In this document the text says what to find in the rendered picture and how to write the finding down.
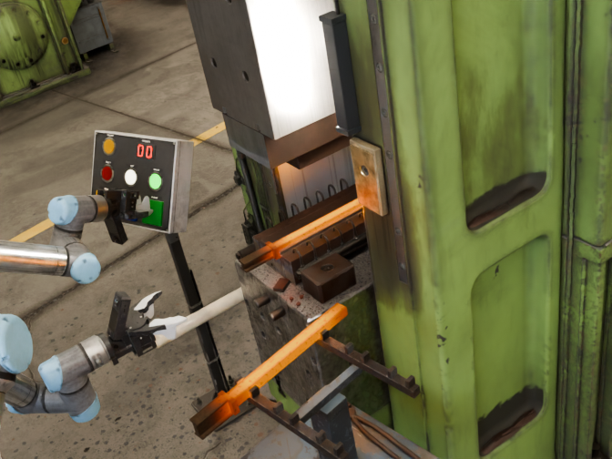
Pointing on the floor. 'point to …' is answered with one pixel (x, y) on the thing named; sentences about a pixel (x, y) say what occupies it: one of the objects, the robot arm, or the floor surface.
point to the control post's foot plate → (217, 396)
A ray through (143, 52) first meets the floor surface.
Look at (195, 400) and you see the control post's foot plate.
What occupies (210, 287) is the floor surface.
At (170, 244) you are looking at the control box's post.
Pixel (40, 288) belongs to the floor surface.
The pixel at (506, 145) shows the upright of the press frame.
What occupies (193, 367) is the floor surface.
